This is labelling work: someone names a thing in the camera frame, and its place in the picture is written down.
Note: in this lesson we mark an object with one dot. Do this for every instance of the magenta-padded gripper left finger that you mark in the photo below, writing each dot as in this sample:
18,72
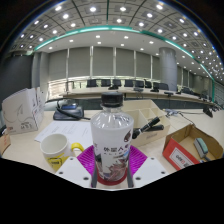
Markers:
85,160

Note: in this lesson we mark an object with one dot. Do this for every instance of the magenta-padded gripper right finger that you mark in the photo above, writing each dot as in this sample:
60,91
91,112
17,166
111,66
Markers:
137,160

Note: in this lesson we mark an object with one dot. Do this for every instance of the clear bottle with black cap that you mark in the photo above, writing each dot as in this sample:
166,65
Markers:
111,140

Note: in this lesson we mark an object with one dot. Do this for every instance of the white printed paper sheet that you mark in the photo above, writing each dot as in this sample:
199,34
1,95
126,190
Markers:
70,131

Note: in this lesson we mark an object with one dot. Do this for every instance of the black marker pen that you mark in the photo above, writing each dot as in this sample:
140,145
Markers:
148,126

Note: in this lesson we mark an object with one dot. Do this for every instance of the brown cardboard box red label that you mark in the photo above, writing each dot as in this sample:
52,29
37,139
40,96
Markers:
178,155

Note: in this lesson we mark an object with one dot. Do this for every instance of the white open organizer box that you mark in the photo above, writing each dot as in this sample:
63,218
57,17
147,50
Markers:
146,115

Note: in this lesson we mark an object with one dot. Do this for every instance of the black desk phone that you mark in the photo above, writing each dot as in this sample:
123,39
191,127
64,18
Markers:
66,113

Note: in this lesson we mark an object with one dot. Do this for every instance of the grey-green eraser block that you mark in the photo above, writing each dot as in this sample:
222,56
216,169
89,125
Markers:
201,148

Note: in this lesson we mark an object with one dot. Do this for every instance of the curved wooden conference desk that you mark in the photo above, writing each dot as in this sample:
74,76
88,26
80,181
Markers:
93,91

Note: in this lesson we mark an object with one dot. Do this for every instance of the black desk microphone units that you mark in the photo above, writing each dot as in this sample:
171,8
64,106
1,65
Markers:
113,87

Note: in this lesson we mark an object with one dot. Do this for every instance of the row of black office chairs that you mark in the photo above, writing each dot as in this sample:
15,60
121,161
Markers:
105,82

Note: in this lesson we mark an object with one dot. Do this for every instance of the large white cardboard carton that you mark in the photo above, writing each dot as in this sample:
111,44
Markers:
20,111

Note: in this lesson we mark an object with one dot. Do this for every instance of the round ceiling lights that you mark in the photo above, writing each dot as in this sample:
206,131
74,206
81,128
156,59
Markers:
92,9

